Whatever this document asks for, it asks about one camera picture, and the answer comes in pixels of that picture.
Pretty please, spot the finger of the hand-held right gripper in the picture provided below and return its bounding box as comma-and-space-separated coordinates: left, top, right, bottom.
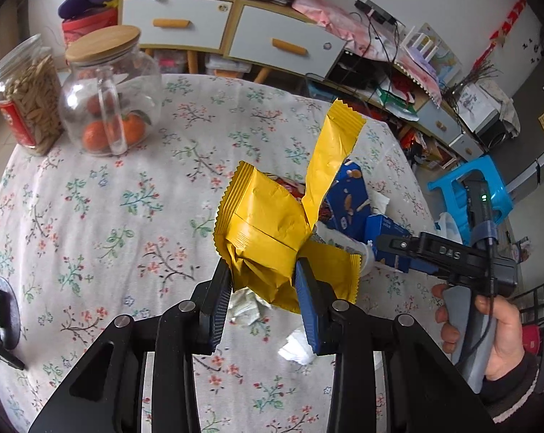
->
375, 233, 421, 269

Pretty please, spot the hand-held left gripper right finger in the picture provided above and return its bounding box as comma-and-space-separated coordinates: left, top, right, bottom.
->
294, 257, 498, 433

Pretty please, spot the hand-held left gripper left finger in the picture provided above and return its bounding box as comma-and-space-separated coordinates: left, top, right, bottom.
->
28, 257, 234, 433

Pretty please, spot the blue snack wrapper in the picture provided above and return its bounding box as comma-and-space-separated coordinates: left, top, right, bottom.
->
319, 159, 372, 240

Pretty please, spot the yellow snack wrapper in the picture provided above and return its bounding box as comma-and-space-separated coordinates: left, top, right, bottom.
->
213, 99, 367, 314

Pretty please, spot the person's right forearm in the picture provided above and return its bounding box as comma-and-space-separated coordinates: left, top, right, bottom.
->
479, 352, 543, 425

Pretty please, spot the person's right hand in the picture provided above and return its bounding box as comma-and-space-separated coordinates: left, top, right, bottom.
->
432, 283, 527, 382

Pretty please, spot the blue carton box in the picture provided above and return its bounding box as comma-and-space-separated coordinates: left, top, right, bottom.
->
364, 214, 412, 274

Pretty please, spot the crumpled white tissue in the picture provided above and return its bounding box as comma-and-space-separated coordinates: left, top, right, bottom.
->
370, 192, 392, 215
229, 289, 273, 325
278, 330, 318, 365

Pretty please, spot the white plastic cup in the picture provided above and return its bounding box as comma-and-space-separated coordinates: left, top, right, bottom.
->
314, 228, 376, 278

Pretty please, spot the blue plastic stool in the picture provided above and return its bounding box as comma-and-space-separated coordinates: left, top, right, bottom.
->
427, 154, 511, 244

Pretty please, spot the red plastic object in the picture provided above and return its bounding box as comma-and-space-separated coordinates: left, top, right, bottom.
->
522, 325, 543, 353

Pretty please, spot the low white cabinet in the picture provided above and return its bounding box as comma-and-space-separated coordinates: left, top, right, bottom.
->
413, 97, 486, 161

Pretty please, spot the grey box appliance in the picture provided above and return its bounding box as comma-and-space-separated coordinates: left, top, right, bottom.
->
472, 113, 520, 149

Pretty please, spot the floral tablecloth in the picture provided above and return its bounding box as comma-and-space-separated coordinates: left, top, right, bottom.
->
0, 72, 439, 433

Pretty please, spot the bunch of dried twigs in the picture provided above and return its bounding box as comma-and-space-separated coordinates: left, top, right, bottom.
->
443, 56, 502, 100

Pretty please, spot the colourful picture board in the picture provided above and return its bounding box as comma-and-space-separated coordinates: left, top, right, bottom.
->
423, 22, 463, 77

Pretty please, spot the small white rack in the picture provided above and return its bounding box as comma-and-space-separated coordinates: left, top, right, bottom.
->
400, 22, 441, 57

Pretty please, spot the black round stand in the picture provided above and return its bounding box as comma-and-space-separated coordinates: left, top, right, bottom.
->
0, 276, 27, 371

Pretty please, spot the black bar-shaped device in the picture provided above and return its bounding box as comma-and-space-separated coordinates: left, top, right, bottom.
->
354, 0, 398, 25

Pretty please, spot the clear plastic storage box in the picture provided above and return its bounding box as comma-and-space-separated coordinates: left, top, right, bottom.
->
204, 52, 255, 79

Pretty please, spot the pink cloth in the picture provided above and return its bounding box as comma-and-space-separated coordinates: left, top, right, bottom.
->
292, 0, 444, 106

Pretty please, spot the glass jar with wooden lid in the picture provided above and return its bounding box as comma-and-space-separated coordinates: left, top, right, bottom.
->
58, 25, 164, 158

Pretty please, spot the plastic jar of seeds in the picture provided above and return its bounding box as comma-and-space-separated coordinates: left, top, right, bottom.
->
0, 34, 65, 158

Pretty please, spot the wooden cabinet with drawers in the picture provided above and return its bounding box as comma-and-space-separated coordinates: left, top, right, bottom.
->
119, 0, 349, 82

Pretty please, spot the red wall decoration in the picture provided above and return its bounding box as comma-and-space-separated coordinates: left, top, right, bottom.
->
492, 0, 527, 46

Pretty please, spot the white drawer with wooden handle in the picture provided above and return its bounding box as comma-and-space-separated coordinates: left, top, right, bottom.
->
122, 0, 234, 52
229, 4, 348, 77

